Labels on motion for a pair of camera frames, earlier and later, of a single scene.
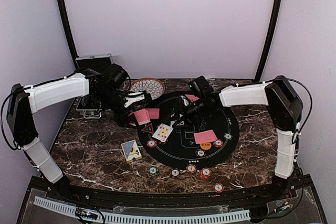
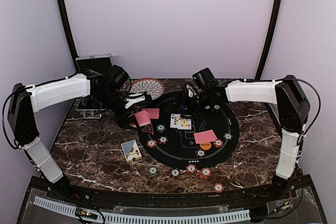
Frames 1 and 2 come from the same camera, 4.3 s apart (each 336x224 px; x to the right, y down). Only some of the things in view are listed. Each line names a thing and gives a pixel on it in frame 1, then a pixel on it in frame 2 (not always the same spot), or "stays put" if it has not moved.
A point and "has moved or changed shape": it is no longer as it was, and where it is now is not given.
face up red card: x=163 y=132 has moved or changed shape
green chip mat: x=228 y=136 stays put
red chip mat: x=151 y=144 stays put
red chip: x=218 y=188 stays put
